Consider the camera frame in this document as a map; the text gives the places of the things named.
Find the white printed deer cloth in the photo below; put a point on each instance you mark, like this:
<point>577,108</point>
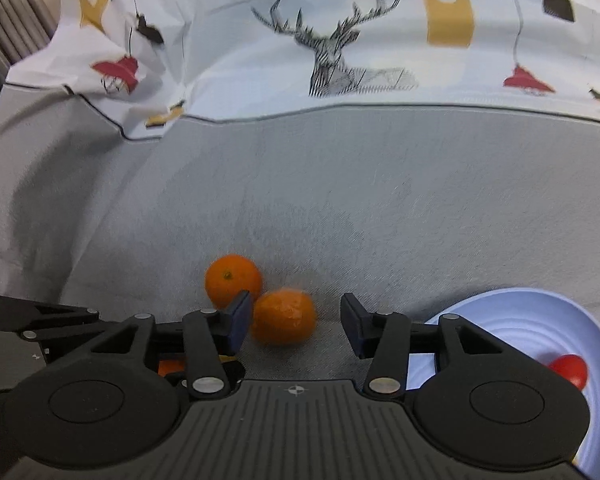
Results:
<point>145,63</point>

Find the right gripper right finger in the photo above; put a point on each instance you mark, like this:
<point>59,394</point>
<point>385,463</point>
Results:
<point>385,340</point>

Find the blue round plate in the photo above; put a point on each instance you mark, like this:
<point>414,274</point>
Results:
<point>484,400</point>

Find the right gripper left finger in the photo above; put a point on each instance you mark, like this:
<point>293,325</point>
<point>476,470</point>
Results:
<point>209,335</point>

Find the red tomato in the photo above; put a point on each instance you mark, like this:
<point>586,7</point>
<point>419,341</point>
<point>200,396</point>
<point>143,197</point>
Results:
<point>571,367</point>

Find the orange tangerine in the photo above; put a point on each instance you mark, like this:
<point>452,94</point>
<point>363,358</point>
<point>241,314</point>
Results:
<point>284,317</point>
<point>226,277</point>
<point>171,366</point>

